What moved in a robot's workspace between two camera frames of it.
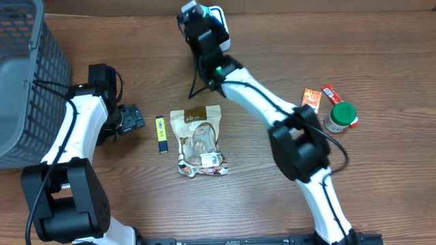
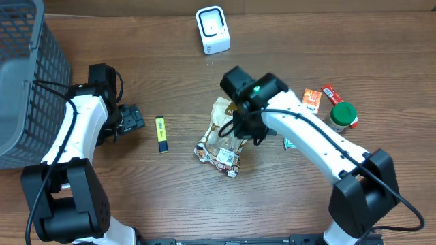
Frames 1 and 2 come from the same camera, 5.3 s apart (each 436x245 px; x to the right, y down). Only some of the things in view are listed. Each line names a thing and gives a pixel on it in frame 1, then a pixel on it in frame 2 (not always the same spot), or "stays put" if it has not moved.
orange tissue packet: [312, 98] stays put
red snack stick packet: [335, 99] stays put
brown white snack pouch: [197, 128] -> [224, 151]
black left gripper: [133, 119] stays put
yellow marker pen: [161, 134] stays put
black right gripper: [217, 26] -> [243, 133]
